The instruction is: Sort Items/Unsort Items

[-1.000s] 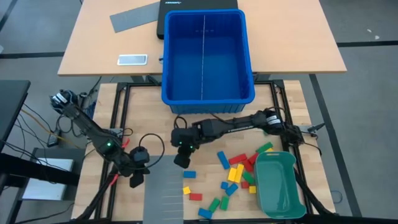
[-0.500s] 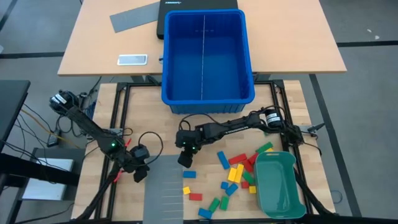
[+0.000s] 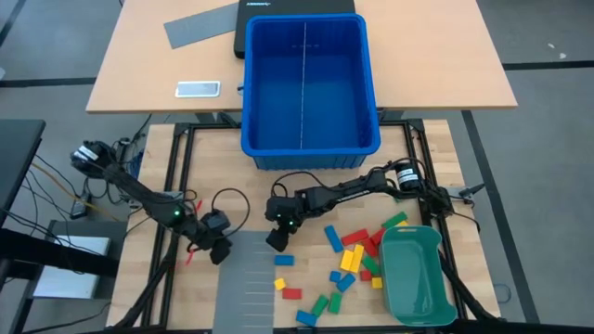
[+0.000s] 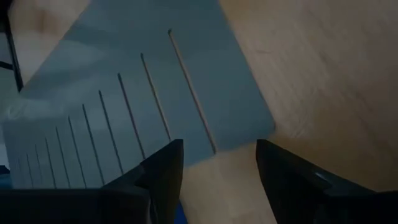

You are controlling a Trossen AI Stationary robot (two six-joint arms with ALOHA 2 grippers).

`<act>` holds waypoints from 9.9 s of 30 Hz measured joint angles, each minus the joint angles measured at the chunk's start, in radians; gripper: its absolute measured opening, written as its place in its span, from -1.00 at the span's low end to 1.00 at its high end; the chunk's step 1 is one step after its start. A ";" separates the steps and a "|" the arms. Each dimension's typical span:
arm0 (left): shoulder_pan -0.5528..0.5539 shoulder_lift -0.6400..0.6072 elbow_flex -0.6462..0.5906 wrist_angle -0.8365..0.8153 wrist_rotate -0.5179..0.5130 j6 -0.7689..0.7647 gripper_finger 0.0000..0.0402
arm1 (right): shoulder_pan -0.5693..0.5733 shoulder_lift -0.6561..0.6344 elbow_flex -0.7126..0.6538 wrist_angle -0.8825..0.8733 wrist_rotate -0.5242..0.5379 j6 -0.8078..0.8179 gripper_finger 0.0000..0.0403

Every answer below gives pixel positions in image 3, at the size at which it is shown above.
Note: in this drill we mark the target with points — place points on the black power strip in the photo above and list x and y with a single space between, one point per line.
123 146

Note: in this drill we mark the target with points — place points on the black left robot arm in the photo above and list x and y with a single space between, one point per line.
134 188

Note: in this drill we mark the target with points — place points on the black closed laptop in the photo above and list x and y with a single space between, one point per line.
297 5

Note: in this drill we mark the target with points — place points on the black side desk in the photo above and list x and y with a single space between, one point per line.
18 158

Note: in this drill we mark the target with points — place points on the black horizontal bar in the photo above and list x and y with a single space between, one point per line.
55 255

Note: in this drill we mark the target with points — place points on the long green block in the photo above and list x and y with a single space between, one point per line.
394 220

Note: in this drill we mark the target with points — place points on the grey metal mount bracket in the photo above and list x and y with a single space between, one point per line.
174 195

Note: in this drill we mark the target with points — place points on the flat grey sheet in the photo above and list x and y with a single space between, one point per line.
199 25

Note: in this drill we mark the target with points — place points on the white-edged grey phone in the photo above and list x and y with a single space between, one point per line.
197 89

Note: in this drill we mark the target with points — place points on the long red block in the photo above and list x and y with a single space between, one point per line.
354 237

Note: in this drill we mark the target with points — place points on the large blue plastic bin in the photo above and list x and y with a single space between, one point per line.
278 93

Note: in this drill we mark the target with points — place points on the long blue block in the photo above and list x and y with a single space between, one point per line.
332 238

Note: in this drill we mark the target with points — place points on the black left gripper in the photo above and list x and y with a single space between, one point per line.
211 229

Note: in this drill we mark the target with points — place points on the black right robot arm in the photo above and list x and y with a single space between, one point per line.
352 190

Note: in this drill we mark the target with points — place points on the white flat box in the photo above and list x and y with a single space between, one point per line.
69 283

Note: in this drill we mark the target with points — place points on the small blue cube block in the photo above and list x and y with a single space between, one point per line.
335 276

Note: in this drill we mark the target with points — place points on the small red cube block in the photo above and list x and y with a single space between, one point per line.
365 275

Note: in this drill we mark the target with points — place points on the black power adapter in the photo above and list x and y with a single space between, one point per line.
80 209

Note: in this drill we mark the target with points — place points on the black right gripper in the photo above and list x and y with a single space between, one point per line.
285 211

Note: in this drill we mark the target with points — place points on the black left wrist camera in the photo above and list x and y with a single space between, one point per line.
220 253

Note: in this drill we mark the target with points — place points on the short grey slotted divider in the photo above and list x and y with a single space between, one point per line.
243 287

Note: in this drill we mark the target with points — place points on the red rectangular block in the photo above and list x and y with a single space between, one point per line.
292 293
370 248
377 236

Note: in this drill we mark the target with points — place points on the teal plastic basket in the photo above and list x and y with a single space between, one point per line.
413 278

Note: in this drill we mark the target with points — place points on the long yellow block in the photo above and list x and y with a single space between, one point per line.
357 258

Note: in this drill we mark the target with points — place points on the small yellow cube block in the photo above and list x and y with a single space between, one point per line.
377 282
279 284

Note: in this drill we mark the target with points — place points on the black pointed lever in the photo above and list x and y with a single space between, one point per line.
471 190

